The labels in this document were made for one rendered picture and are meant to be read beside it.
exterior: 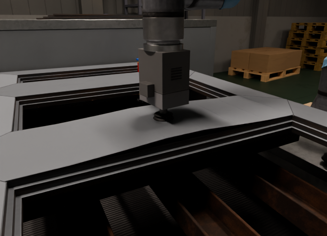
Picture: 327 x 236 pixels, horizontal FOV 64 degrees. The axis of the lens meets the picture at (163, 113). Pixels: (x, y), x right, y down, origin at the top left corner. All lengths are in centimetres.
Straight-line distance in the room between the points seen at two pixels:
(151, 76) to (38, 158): 24
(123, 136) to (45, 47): 86
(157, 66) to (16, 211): 30
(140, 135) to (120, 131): 4
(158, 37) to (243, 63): 479
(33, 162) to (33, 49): 87
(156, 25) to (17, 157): 31
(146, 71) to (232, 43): 532
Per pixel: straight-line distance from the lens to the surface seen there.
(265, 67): 497
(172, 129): 48
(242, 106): 66
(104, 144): 45
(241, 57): 524
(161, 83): 47
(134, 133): 48
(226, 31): 564
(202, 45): 155
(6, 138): 55
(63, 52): 127
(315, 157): 87
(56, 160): 43
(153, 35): 47
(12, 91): 89
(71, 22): 127
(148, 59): 49
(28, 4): 401
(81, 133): 51
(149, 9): 47
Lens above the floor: 105
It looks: 20 degrees down
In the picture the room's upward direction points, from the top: straight up
